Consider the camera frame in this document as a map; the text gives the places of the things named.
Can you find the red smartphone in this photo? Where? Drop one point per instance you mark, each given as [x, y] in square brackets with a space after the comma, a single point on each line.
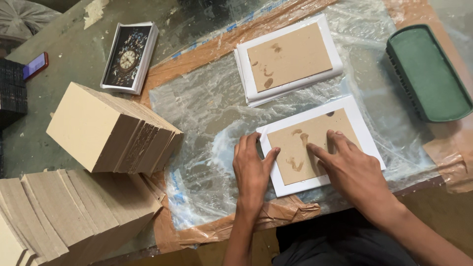
[36, 65]

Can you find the white paper sheet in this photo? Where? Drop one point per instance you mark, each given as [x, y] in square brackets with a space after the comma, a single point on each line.
[364, 144]

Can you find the person's right hand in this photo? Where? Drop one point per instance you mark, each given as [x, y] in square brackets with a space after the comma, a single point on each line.
[354, 170]

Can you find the fanned stack of cardboard boards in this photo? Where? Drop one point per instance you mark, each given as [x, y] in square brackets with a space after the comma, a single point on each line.
[74, 218]

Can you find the clear plastic sheet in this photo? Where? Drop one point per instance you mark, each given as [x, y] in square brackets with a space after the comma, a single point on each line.
[207, 111]

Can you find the stack of white paper sheets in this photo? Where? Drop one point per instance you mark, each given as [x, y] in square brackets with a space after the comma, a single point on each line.
[255, 94]

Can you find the person's left hand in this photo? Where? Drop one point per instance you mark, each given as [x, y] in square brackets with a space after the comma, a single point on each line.
[251, 173]

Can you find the tilted stack of cardboard boards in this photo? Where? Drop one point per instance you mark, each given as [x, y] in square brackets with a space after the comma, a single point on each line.
[111, 131]

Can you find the stack of clock print cards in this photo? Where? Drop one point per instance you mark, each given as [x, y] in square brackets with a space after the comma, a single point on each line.
[127, 57]

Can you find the grey round cushion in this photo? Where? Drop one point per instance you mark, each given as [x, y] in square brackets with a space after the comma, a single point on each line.
[24, 18]

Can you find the stained brown cardboard sheet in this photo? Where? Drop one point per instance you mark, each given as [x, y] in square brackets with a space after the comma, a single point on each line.
[299, 155]

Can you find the brown cardboard sheet with spots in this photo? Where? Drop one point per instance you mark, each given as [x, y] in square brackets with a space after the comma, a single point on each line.
[290, 57]

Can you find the brown packing paper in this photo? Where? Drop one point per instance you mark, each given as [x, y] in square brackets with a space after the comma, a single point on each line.
[207, 48]

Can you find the green plastic brush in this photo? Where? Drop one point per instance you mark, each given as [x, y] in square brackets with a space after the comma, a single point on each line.
[430, 74]

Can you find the person's dark trousers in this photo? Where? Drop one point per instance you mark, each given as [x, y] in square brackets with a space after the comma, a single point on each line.
[343, 244]

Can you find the stack of dark boards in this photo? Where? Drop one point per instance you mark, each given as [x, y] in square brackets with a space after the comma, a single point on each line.
[11, 92]

